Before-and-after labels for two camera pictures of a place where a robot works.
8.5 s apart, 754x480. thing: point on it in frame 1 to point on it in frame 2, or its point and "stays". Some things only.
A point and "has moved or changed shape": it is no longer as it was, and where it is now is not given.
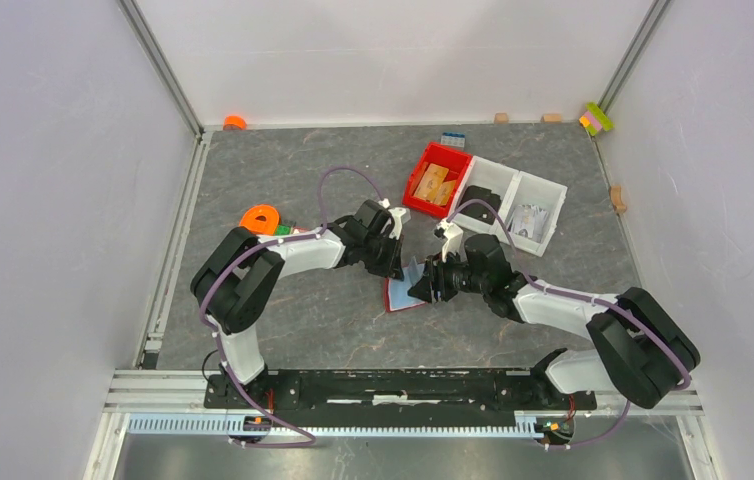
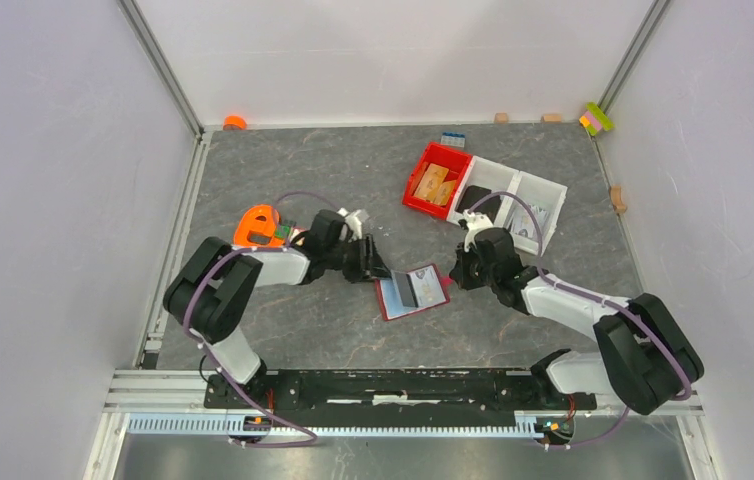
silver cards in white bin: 530,218 stays
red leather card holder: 396,292 has moved or changed shape
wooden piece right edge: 616,194 stays
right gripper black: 434,281 to 459,271
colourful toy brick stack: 595,119 stays
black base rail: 394,396 stays
